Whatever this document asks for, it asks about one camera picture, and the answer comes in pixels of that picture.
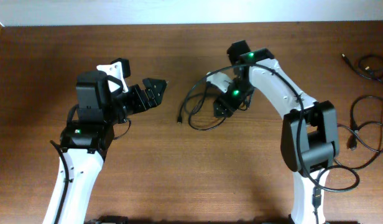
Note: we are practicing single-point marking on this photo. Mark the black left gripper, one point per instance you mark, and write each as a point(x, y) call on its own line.
point(141, 104)

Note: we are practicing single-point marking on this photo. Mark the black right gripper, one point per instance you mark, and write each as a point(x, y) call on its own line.
point(224, 106)

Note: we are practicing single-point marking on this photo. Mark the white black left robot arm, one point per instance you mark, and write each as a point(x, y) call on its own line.
point(89, 132)

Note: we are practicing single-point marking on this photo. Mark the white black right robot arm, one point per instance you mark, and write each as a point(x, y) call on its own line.
point(309, 140)

